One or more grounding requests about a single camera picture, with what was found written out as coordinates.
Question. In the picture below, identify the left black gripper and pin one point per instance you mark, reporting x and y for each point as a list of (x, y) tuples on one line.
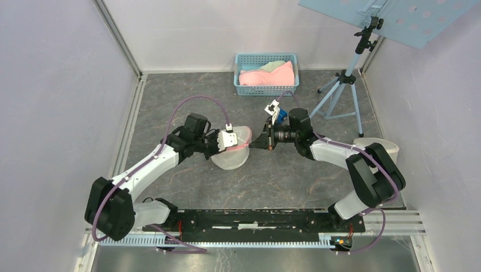
[(214, 135)]

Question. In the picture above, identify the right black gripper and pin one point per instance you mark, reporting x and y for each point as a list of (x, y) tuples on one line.
[(267, 139)]

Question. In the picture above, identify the white mesh laundry bag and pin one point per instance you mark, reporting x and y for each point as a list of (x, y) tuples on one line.
[(234, 157)]

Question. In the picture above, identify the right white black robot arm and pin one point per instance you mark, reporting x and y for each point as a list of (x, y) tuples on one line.
[(375, 177)]

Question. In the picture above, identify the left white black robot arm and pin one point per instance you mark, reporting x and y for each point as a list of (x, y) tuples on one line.
[(111, 208)]

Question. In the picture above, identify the blue toy car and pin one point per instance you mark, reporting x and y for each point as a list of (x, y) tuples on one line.
[(281, 117)]

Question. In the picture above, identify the blue plastic basket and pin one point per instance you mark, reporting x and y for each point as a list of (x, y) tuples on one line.
[(252, 61)]

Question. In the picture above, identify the blue tripod stand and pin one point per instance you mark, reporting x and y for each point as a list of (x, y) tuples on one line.
[(346, 78)]

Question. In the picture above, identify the pink cloth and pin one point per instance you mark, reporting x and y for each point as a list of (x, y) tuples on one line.
[(282, 76)]

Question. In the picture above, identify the light green cloth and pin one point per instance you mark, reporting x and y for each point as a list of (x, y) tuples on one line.
[(271, 66)]

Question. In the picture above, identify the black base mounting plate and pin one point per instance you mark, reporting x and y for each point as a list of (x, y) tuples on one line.
[(261, 225)]

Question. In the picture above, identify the light blue perforated board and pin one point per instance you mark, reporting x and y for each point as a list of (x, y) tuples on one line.
[(409, 22)]

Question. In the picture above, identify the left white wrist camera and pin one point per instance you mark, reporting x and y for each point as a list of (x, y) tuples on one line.
[(227, 138)]

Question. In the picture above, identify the light blue cable rail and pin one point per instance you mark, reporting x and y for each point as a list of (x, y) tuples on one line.
[(160, 240)]

